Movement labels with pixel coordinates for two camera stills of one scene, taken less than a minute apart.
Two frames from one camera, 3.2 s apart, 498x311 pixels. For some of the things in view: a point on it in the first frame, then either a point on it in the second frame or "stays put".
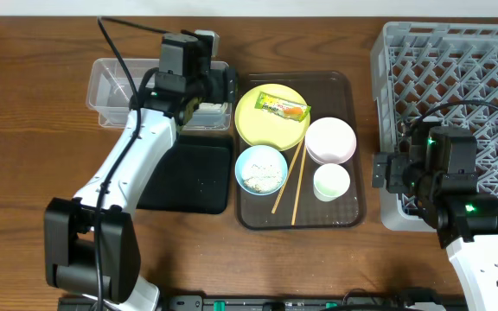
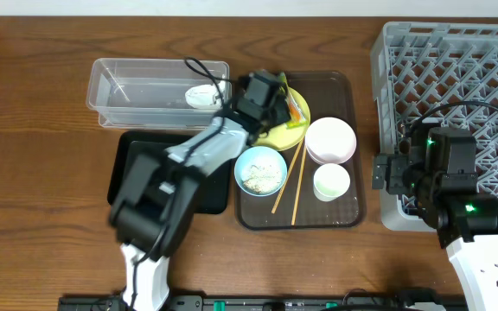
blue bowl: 261,170 stays put
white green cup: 331,181 stays put
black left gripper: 232,85 -> 277,109
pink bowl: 330,141 stays put
